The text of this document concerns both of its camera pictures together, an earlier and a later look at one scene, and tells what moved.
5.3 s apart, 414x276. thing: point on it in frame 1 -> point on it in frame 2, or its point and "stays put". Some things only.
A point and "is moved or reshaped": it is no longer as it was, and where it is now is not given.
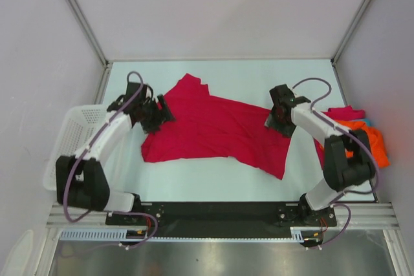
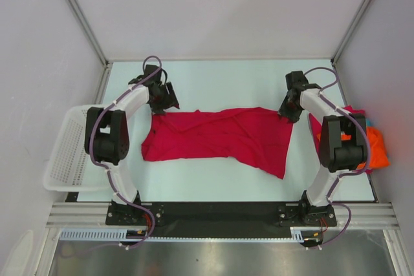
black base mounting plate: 218,219 stays put
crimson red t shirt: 204,127 is moved or reshaped
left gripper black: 153,125 -> 169,101
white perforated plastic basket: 79,125 stays put
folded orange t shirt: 376,145 stays put
